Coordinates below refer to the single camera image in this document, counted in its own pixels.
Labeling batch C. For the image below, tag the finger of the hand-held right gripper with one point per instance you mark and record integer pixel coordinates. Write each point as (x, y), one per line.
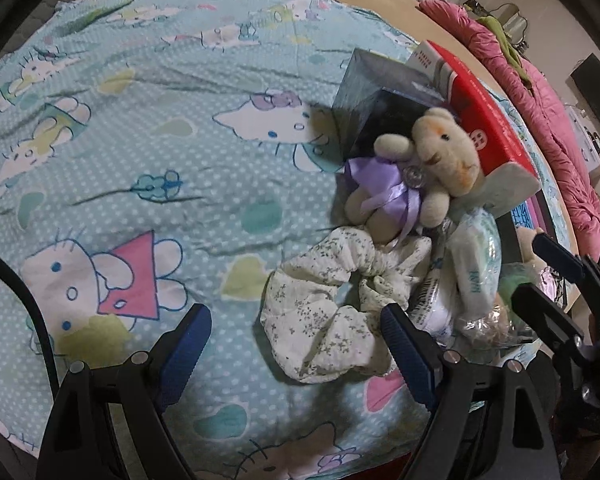
(540, 312)
(555, 255)

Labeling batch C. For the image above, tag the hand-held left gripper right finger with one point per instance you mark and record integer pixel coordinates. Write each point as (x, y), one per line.
(410, 355)

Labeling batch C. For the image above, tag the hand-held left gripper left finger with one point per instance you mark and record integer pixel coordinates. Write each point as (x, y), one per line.
(180, 355)

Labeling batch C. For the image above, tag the cream teddy bear pink dress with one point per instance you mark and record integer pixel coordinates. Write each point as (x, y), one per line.
(529, 242)

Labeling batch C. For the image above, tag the dark framed pink tray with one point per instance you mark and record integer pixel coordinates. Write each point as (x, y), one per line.
(525, 212)

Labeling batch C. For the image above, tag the white floral scrunchie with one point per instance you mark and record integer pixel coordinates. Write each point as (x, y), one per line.
(320, 330)

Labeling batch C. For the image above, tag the cream teddy bear purple dress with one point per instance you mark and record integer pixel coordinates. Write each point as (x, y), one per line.
(440, 145)

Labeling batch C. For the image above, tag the clear plastic wrapped packet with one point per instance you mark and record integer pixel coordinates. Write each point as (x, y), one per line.
(485, 322)

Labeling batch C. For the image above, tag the white green wipes pack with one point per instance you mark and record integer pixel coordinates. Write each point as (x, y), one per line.
(472, 260)

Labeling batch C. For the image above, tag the white storage boxes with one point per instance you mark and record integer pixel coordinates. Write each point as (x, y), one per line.
(587, 145)

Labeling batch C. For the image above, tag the pink quilt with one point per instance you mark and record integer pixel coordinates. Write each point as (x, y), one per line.
(555, 135)

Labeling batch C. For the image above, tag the red cardboard box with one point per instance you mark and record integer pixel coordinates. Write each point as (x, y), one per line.
(485, 110)

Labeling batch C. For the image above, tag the light blue cartoon printed blanket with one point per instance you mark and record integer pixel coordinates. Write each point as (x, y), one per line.
(130, 160)

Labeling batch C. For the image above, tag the green cloth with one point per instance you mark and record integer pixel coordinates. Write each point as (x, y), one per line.
(502, 40)

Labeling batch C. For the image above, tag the black cardboard box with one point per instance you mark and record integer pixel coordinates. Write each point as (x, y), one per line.
(375, 110)

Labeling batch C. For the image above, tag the wavy framed mirror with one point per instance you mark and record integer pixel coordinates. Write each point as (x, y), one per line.
(512, 17)

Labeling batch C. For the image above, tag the dark patterned box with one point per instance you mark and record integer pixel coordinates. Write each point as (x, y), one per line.
(475, 8)

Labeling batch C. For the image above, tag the black wall screen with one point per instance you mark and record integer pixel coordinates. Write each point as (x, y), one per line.
(597, 90)

